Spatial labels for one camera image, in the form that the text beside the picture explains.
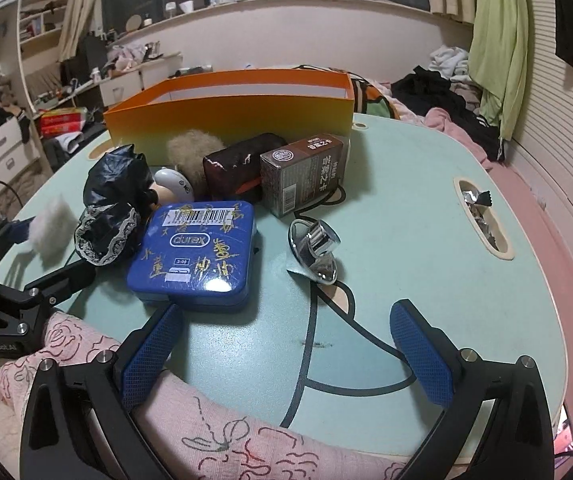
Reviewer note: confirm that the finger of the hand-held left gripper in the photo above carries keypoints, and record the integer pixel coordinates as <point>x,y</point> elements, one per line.
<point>61,285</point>
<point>16,232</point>

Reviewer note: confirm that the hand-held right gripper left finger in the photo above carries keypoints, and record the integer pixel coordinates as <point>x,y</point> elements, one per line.
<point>151,355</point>

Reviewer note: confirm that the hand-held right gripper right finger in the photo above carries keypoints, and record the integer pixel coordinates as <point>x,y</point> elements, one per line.
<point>419,360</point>

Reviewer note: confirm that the white cotton pad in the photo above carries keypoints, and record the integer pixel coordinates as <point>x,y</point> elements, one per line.
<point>54,230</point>

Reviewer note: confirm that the black lace cloth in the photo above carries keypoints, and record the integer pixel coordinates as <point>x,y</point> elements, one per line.
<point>111,195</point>

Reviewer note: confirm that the blue metal tin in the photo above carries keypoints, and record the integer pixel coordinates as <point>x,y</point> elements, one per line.
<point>196,260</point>

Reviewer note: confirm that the chrome metal knob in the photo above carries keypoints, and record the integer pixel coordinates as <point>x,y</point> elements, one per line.
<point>316,250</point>

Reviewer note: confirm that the cartoon doll figurine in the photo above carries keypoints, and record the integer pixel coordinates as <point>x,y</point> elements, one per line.
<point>176,185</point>

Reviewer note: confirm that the brown fur ball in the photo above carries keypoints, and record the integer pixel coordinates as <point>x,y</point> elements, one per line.
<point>191,152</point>

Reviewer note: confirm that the dark marbled pouch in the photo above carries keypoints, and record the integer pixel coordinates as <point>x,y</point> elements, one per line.
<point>236,162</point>

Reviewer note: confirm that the brown drink carton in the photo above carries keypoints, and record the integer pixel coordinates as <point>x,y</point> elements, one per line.
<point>301,175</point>

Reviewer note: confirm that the orange cardboard box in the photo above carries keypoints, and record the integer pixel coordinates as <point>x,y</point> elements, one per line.
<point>236,115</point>

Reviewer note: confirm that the white drawer cabinet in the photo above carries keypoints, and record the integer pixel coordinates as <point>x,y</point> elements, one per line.
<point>1,150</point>

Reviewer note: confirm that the pink floral cloth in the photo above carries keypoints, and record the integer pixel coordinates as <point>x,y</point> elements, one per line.
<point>206,420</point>

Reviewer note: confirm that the red packet box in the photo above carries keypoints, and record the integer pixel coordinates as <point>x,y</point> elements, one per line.
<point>64,121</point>

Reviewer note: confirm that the crumpled foil wrappers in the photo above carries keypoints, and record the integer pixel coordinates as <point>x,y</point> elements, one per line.
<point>481,215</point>

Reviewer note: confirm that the white desk with drawers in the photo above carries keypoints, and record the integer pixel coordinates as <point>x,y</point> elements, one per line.
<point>131,85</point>

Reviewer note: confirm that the pink crumpled cloth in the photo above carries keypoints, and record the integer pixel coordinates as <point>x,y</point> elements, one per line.
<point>446,122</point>

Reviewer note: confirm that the round wooden mirror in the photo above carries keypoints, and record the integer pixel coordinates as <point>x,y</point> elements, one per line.
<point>134,22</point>

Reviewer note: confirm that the pile of black clothes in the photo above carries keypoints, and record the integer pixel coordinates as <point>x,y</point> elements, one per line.
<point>431,90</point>

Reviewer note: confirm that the white cup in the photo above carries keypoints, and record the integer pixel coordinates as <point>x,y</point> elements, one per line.
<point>186,7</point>

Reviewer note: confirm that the pile of white clothes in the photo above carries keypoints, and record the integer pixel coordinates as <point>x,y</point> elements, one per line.
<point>449,60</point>

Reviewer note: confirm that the green hanging garment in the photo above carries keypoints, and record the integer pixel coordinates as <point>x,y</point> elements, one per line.
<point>498,45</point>

